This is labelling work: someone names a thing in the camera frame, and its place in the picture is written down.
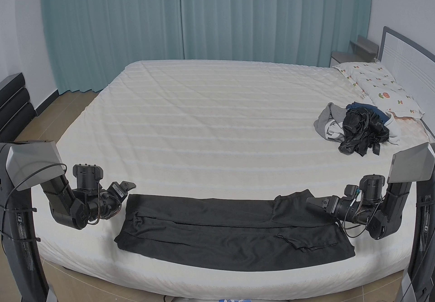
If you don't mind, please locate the white printed pillow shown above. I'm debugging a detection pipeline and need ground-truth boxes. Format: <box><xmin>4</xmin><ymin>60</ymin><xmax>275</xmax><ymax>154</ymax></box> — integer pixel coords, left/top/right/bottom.
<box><xmin>332</xmin><ymin>62</ymin><xmax>423</xmax><ymax>118</ymax></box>

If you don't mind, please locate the black chest of drawers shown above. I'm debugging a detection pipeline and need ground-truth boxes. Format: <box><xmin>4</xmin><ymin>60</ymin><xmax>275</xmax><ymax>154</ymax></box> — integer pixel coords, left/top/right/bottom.
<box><xmin>0</xmin><ymin>72</ymin><xmax>38</xmax><ymax>138</ymax></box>

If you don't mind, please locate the blue-green curtain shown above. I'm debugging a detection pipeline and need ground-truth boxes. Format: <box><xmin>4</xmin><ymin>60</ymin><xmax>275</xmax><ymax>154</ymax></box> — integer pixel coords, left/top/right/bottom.
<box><xmin>41</xmin><ymin>0</ymin><xmax>186</xmax><ymax>93</ymax></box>
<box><xmin>179</xmin><ymin>0</ymin><xmax>372</xmax><ymax>67</ymax></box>

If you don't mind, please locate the bed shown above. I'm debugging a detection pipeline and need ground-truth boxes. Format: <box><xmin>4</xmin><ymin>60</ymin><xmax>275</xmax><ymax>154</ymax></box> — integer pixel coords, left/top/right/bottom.
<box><xmin>31</xmin><ymin>26</ymin><xmax>435</xmax><ymax>289</ymax></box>

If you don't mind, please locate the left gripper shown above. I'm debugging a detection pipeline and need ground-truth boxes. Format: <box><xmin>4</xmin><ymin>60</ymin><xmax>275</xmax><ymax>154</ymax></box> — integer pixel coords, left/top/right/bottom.
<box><xmin>87</xmin><ymin>180</ymin><xmax>137</xmax><ymax>220</ymax></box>

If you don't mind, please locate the grey bedside table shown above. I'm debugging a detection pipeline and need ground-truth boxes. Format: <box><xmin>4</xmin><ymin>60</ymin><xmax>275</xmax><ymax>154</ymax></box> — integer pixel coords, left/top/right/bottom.
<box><xmin>330</xmin><ymin>35</ymin><xmax>379</xmax><ymax>67</ymax></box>

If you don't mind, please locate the black cable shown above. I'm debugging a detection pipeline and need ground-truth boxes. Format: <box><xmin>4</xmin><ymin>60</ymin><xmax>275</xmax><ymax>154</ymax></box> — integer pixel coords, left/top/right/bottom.
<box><xmin>338</xmin><ymin>216</ymin><xmax>371</xmax><ymax>238</ymax></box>
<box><xmin>0</xmin><ymin>163</ymin><xmax>68</xmax><ymax>237</ymax></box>

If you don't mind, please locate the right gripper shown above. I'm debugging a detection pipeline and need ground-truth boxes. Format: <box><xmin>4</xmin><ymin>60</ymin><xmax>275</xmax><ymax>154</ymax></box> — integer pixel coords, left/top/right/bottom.
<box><xmin>306</xmin><ymin>196</ymin><xmax>366</xmax><ymax>225</ymax></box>

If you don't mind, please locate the black T-shirt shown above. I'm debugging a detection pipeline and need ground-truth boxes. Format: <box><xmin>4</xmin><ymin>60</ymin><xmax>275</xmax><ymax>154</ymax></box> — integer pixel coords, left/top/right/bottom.
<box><xmin>114</xmin><ymin>189</ymin><xmax>356</xmax><ymax>272</ymax></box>

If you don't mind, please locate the pile of clothes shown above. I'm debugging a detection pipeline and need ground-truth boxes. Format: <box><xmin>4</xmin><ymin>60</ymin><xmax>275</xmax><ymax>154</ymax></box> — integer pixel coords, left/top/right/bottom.
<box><xmin>313</xmin><ymin>101</ymin><xmax>401</xmax><ymax>157</ymax></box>

